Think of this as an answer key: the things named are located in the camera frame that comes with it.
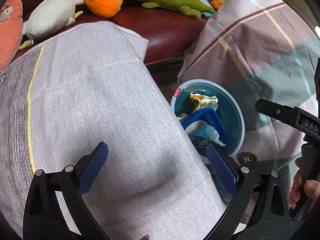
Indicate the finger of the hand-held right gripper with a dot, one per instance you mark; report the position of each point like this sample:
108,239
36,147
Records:
275,111

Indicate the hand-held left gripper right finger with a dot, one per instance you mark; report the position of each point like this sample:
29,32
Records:
222,170

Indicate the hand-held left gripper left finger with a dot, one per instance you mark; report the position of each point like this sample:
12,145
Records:
93,167

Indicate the blue and white wrapper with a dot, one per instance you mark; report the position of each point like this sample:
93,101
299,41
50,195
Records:
207,132

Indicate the teal round bin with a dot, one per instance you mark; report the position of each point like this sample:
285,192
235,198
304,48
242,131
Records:
232,110

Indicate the blue plastic tray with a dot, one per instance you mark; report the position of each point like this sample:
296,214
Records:
210,118

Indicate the yellow snack packet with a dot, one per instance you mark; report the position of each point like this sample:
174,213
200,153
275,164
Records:
205,101

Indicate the person's right hand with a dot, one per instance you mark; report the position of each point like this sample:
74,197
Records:
313,187

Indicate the round black emblem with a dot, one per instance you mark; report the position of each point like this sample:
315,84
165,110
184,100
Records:
247,158

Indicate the plaid blanket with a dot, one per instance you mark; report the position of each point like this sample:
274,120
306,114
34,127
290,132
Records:
262,55

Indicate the colourful plastic toys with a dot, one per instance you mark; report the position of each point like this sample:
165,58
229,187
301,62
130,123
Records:
215,1

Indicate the dark red leather sofa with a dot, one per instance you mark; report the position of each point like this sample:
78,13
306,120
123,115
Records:
170,35

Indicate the white duck plush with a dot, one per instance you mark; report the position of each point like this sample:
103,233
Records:
50,15

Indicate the pink bunny plush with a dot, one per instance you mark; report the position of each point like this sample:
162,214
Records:
8,30

